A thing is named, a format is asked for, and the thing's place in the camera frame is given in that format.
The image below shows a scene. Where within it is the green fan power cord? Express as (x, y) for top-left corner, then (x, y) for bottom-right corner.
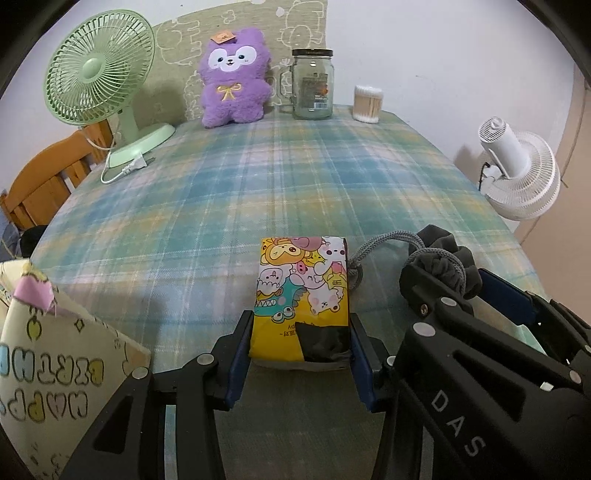
(82, 124), (157, 186)

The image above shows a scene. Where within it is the plaid tablecloth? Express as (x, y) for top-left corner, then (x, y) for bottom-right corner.
(32, 107), (545, 479)

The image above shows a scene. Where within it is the pink wet wipes pack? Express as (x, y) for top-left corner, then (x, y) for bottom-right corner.
(13, 275), (55, 313)

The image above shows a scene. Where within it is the yellow cartoon storage box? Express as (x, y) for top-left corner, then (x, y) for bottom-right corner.
(1, 259), (151, 479)

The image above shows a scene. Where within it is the glass mason jar mug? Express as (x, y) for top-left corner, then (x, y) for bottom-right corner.
(276, 48), (335, 120)

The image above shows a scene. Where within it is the yellow cartoon tissue pack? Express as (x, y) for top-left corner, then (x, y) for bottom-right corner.
(249, 236), (351, 371)

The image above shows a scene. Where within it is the purple plush toy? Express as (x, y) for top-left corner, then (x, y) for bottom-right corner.
(198, 27), (273, 128)

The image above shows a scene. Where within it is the white standing fan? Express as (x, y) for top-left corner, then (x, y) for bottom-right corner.
(478, 116), (561, 222)

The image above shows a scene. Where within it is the cotton swab container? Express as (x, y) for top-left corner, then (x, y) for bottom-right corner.
(352, 85), (384, 124)

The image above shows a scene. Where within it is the patterned beige board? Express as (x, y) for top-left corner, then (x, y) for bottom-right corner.
(133, 1), (328, 126)

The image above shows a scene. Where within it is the green desk fan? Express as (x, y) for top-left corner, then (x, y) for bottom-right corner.
(43, 9), (175, 168)

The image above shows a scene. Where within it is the black garment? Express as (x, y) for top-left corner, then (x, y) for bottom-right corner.
(19, 225), (47, 258)

